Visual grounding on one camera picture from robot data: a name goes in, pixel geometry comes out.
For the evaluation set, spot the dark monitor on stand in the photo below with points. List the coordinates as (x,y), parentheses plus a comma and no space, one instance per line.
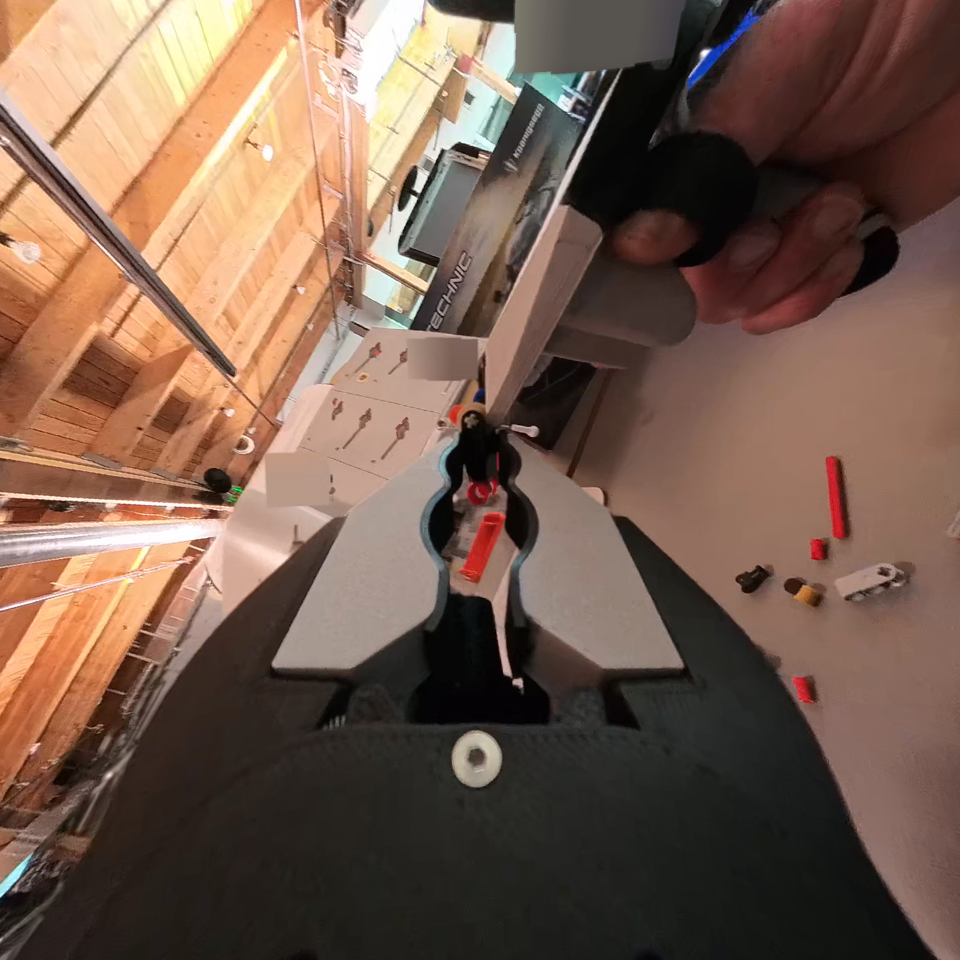
(442,202)

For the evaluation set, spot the light grey lego beam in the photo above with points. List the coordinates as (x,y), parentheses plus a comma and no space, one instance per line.
(870,581)

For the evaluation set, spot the black lego gear assembly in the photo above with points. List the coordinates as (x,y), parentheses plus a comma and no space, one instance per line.
(476,454)

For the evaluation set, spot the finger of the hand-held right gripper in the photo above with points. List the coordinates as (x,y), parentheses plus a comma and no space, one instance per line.
(585,352)
(547,300)

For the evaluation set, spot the small red lego bush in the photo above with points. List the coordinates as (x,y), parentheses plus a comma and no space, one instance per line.
(818,549)
(804,688)

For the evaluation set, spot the long red lego axle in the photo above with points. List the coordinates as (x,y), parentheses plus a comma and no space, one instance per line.
(836,499)

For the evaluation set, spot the black lego set box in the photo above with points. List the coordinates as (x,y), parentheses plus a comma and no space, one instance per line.
(525,187)

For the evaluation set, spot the lego instruction booklet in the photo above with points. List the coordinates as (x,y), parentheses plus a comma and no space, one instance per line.
(360,427)

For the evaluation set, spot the red and black handheld tool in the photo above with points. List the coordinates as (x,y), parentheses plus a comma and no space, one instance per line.
(480,547)

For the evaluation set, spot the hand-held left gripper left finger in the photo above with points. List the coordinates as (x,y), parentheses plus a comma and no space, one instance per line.
(360,592)

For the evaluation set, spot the person's right hand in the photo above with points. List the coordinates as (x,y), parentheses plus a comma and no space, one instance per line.
(862,90)

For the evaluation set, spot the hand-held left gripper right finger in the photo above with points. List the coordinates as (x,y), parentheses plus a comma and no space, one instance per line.
(600,592)

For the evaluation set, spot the black ceiling speaker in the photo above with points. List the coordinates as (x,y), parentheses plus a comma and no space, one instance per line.
(217,480)

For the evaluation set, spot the small black lego connector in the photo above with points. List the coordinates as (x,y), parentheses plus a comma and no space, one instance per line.
(752,579)

